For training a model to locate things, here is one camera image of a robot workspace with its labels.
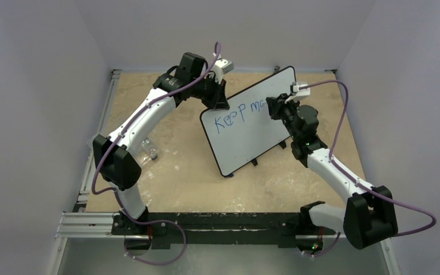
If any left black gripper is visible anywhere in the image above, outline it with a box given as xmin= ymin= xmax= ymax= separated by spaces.
xmin=190 ymin=74 xmax=228 ymax=110

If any white whiteboard black frame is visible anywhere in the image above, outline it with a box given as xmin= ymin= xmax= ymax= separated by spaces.
xmin=200 ymin=66 xmax=296 ymax=177

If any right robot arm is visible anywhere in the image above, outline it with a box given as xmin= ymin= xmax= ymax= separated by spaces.
xmin=266 ymin=93 xmax=399 ymax=250

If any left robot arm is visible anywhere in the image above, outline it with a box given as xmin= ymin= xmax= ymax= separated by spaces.
xmin=91 ymin=50 xmax=234 ymax=234

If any clear plastic bag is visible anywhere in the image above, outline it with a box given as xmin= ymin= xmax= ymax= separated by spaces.
xmin=87 ymin=130 xmax=160 ymax=167

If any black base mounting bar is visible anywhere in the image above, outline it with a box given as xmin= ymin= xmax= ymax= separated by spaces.
xmin=111 ymin=213 xmax=334 ymax=253

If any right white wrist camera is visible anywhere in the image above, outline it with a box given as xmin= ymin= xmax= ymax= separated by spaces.
xmin=285 ymin=81 xmax=311 ymax=103

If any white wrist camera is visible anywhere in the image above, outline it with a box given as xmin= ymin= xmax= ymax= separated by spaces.
xmin=211 ymin=58 xmax=234 ymax=84
xmin=285 ymin=81 xmax=311 ymax=103

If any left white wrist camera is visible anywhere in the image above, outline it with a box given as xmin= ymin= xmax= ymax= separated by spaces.
xmin=211 ymin=58 xmax=234 ymax=84

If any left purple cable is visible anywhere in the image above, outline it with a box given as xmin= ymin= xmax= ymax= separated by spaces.
xmin=91 ymin=41 xmax=223 ymax=221

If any purple cable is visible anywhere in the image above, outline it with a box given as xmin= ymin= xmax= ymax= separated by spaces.
xmin=91 ymin=41 xmax=223 ymax=221
xmin=307 ymin=80 xmax=437 ymax=237

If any aluminium frame rail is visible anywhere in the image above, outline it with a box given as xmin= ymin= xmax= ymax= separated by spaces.
xmin=45 ymin=69 xmax=122 ymax=275

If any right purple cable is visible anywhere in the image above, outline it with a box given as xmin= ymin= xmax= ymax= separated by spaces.
xmin=307 ymin=80 xmax=437 ymax=237

